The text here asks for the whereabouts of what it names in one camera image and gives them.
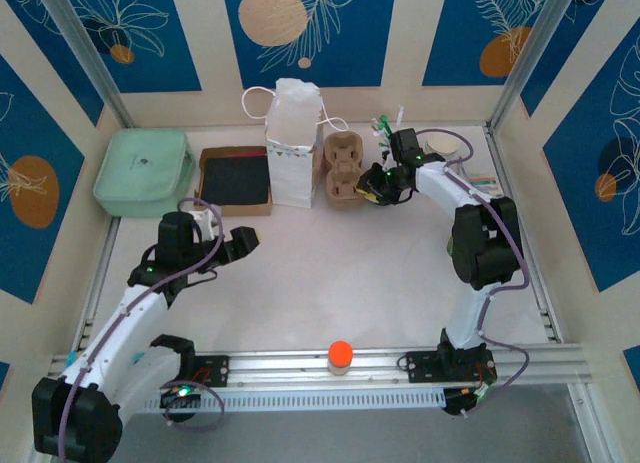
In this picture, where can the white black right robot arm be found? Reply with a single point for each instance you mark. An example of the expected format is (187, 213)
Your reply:
(470, 308)

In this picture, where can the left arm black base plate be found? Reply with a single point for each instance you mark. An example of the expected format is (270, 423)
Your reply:
(210, 370)

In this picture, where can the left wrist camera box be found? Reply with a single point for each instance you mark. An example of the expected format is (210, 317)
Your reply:
(205, 223)

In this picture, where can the pink paper sheet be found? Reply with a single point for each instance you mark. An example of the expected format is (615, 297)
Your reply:
(245, 154)

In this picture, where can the aluminium frame post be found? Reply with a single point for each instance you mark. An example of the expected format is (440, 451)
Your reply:
(535, 48)
(85, 48)

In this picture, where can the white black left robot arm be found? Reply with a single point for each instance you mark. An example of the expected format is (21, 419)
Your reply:
(115, 323)

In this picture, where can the orange capped jar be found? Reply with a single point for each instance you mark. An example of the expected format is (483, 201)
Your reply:
(340, 355)

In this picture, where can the brown cardboard box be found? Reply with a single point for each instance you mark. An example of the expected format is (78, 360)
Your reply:
(235, 210)

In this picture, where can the green paper coffee cup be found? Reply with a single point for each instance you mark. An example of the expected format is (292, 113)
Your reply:
(442, 144)

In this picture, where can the printed sugar sachets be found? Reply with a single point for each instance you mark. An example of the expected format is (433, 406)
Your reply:
(485, 183)

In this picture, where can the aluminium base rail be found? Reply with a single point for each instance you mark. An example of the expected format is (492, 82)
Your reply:
(280, 365)

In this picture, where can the mint green zip pouch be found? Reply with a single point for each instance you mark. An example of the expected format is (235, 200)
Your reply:
(142, 173)

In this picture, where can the brown pulp cup carrier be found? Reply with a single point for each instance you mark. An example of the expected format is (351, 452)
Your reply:
(344, 158)

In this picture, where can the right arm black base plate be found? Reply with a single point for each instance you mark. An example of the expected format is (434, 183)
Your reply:
(425, 368)

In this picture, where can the dark blue napkin stack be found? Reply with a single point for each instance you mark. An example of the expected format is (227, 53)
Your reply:
(235, 180)

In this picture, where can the animal print paper gift bag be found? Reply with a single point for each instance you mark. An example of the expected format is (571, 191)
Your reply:
(292, 133)

